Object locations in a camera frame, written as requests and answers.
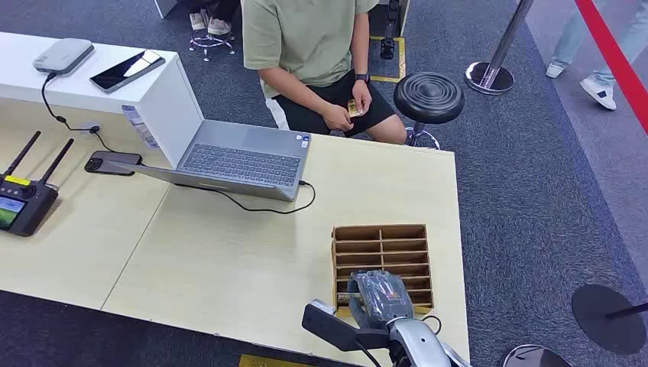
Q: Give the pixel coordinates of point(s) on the person's right hand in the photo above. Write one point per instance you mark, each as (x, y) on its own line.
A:
(336, 117)

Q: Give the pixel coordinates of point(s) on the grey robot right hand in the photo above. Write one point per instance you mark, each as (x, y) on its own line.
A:
(380, 299)

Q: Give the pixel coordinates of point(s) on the person's left hand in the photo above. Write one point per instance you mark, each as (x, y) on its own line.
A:
(362, 97)

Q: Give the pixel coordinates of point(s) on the gold card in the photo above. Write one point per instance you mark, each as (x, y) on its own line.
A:
(353, 108)

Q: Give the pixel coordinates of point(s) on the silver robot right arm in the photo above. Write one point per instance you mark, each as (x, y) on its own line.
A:
(417, 344)

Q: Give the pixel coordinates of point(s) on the person's right forearm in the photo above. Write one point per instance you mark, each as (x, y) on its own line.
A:
(293, 88)

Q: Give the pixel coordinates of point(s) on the person's left forearm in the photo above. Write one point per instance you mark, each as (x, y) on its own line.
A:
(360, 50)

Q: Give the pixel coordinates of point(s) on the wooden slotted card organizer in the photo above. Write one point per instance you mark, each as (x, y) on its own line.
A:
(379, 253)

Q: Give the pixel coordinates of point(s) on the seated person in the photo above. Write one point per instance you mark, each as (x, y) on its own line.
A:
(298, 40)

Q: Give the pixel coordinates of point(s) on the person on chrome stool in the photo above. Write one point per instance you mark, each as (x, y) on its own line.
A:
(215, 20)

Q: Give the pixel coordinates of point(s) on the walking person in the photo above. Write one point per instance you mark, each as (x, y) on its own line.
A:
(600, 83)

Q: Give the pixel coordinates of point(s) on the black wristwatch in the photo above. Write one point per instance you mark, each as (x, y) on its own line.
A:
(362, 77)

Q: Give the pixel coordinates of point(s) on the white seat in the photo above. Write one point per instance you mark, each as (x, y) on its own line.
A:
(276, 112)

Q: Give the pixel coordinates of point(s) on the black stand with wheel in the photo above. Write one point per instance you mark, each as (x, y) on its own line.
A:
(389, 40)

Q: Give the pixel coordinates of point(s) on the black round stool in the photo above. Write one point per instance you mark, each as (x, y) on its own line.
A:
(428, 96)

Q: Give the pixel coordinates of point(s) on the grey laptop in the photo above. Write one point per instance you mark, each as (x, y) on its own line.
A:
(243, 163)

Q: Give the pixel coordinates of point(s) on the yellow floor marker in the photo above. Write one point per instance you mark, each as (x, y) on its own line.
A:
(268, 361)

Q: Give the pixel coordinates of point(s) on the chrome stool base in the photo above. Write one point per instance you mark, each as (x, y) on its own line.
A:
(210, 43)

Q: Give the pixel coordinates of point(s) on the chrome stanchion base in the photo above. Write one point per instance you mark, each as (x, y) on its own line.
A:
(531, 357)

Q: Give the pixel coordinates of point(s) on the white desk riser shelf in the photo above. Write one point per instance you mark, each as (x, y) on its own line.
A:
(167, 96)

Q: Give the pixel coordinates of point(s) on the paper label sticker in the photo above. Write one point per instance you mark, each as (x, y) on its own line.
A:
(140, 126)

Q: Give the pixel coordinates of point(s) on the white cabinet corner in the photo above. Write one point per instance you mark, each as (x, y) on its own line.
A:
(164, 6)

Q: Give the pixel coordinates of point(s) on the large glossy black smartphone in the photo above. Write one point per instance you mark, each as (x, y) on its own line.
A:
(126, 71)

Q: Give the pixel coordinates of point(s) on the black stanchion base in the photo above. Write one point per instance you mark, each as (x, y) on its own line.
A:
(605, 326)

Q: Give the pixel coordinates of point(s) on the red barrier belt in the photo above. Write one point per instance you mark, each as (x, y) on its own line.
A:
(615, 58)

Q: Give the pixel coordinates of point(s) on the grey power bank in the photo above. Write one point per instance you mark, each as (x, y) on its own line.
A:
(63, 55)

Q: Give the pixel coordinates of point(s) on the black remote controller with antennas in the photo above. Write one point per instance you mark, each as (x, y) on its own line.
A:
(23, 205)

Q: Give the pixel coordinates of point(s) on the chrome stanchion post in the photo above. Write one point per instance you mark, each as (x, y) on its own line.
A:
(498, 55)

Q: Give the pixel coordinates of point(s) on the black smartphone with camera bump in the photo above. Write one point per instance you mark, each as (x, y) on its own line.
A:
(112, 163)

